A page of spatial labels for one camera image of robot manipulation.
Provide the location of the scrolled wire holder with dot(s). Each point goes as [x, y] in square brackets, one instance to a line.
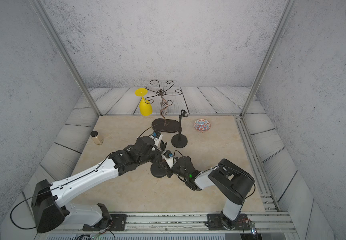
[164, 104]

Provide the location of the dark oval stand base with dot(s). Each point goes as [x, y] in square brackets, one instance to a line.
[165, 125]

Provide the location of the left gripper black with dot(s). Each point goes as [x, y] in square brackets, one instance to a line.
[158, 153]

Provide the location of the red blue patterned bowl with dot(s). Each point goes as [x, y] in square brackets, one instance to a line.
[202, 125]

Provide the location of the spice jar black lid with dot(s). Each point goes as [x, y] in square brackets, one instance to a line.
[97, 137]

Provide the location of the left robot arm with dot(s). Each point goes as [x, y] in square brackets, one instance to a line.
[50, 200]

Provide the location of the aluminium corner post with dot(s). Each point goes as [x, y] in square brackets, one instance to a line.
[289, 7]
[51, 31]

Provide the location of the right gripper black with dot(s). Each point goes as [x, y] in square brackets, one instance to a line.
[178, 161]

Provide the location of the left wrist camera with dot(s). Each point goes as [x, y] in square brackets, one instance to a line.
[157, 137]

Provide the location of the aluminium front rail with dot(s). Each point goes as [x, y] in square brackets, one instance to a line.
[185, 226]

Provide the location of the aluminium right corner post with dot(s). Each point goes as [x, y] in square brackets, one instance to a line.
[289, 7]

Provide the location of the black microphone stand pole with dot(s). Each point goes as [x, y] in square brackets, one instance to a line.
[183, 114]

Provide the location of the aluminium left corner post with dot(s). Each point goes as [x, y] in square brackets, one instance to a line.
[51, 31]

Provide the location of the black round stand base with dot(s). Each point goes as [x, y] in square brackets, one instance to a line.
[179, 141]

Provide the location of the yellow plastic goblet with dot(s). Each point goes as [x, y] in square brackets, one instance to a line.
[145, 107]

